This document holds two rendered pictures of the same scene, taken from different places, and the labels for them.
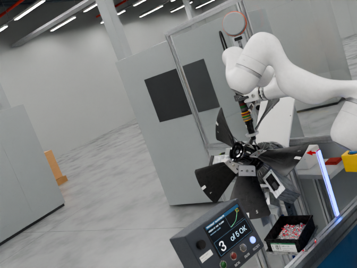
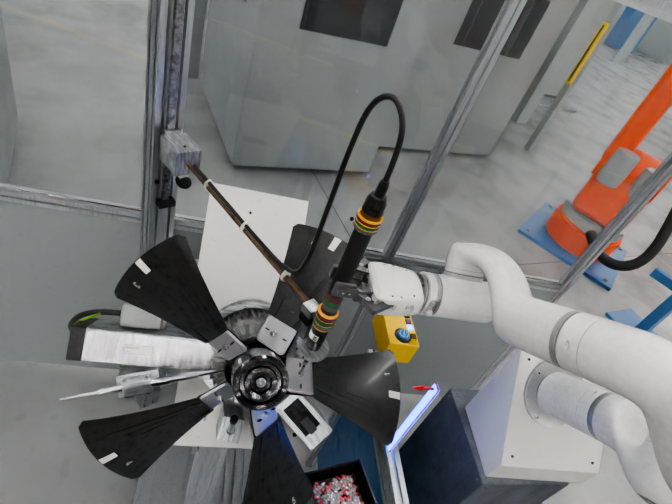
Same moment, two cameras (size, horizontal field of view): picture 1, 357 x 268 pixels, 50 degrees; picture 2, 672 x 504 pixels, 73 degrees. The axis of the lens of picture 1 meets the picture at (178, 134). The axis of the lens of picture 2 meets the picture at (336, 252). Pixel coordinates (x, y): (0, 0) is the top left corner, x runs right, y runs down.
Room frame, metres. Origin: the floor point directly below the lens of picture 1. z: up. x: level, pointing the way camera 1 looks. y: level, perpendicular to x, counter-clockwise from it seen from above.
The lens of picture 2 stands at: (1.77, 0.25, 2.05)
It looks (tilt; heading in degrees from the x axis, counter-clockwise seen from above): 38 degrees down; 286
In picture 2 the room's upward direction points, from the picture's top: 22 degrees clockwise
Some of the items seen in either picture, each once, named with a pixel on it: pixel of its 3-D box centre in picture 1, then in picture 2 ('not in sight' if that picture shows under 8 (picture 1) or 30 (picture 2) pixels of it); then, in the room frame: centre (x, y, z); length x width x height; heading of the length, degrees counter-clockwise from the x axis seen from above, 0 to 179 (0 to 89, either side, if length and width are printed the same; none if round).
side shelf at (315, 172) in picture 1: (313, 168); not in sight; (2.33, -0.74, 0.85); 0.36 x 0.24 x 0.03; 35
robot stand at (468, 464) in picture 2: not in sight; (441, 493); (1.34, -0.80, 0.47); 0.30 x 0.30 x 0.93; 37
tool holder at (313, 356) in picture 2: (249, 125); (315, 331); (1.92, -0.36, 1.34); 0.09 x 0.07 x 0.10; 160
